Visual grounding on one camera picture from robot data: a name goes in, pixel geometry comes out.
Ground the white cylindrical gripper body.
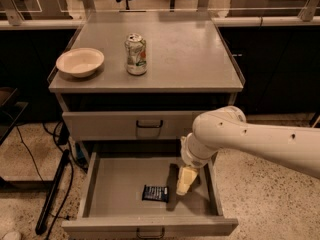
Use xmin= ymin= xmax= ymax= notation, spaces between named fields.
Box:
xmin=180 ymin=133 xmax=218 ymax=168

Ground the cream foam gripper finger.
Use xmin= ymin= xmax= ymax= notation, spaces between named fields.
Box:
xmin=176 ymin=166 xmax=199 ymax=196

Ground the dark blue rxbar wrapper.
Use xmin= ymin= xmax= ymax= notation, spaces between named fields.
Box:
xmin=142 ymin=185 xmax=169 ymax=203

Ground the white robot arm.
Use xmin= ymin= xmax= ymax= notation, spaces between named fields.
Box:
xmin=176 ymin=106 xmax=320 ymax=196

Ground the open middle drawer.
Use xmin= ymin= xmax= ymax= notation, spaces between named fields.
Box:
xmin=62 ymin=154 xmax=238 ymax=240

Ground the grey metal drawer cabinet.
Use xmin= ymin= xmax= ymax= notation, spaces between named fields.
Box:
xmin=47 ymin=10 xmax=247 ymax=240

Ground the closed top drawer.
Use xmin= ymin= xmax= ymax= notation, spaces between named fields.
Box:
xmin=62 ymin=111 xmax=201 ymax=141

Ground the crushed soda can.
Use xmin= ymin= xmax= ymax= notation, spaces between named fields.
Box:
xmin=124 ymin=33 xmax=147 ymax=76

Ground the white ceramic bowl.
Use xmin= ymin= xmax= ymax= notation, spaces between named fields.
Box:
xmin=56 ymin=48 xmax=104 ymax=78

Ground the black table leg frame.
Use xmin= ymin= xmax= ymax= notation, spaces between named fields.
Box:
xmin=35 ymin=150 xmax=69 ymax=235

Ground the white rail ledge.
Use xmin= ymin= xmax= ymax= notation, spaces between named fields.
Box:
xmin=0 ymin=16 xmax=320 ymax=30

